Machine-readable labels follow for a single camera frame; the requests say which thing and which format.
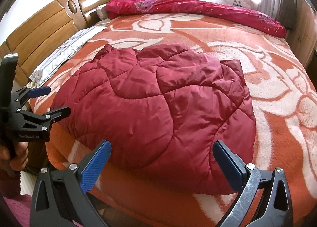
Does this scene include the wooden headboard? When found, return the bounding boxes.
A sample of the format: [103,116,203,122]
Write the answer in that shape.
[0,0,125,87]

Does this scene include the pink fuzzy cloth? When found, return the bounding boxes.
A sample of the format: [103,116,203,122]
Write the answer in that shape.
[5,197,35,227]

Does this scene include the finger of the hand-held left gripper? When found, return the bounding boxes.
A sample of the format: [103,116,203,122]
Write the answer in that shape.
[13,86,52,105]
[17,106,71,129]

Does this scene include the striped white pillow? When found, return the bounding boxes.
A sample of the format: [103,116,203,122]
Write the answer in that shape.
[29,26,107,86]

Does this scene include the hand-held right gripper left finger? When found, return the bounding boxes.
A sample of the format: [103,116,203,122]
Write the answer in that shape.
[30,140,112,227]

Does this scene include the hanging brown coat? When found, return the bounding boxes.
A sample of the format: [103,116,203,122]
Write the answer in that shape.
[279,0,298,30]

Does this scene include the person's left hand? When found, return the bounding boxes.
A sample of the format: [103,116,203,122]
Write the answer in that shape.
[0,140,29,169]

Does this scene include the red floral quilt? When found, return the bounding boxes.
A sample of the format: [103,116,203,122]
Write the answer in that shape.
[105,0,287,38]

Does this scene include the person's left forearm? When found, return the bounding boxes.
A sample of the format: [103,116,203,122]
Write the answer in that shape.
[0,165,24,199]

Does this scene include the orange white patterned blanket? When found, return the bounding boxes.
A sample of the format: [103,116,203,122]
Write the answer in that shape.
[27,12,317,227]

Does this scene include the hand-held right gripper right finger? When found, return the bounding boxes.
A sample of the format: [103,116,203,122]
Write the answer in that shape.
[212,140,294,227]

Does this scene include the dark red puffer jacket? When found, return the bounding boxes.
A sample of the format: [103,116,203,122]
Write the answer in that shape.
[50,44,257,196]

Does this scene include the wooden wardrobe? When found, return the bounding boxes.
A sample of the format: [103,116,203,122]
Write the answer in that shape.
[285,0,317,69]

